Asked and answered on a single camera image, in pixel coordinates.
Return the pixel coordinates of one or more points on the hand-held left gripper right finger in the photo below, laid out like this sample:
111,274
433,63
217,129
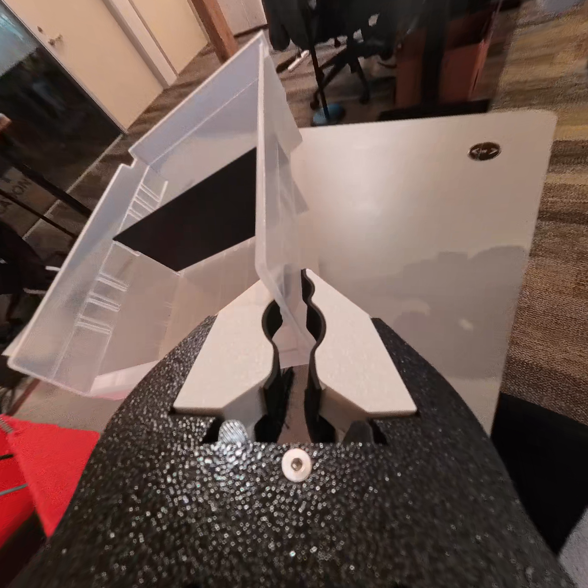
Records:
363,367

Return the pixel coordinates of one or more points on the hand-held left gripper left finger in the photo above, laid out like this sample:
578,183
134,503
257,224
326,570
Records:
220,367

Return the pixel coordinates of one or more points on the red plastic bin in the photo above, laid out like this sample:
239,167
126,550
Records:
46,459

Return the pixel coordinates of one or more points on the clear plastic bin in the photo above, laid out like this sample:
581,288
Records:
206,138

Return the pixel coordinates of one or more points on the cardboard box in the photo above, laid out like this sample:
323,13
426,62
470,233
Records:
18,195

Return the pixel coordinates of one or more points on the black office chair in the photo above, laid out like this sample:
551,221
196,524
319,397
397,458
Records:
344,55

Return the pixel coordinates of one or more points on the white door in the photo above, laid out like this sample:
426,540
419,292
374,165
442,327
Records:
92,55
170,27

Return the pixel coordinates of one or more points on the black jacket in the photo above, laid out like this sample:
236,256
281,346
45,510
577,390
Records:
287,23

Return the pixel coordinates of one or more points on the wooden post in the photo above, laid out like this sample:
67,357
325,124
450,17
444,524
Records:
216,27

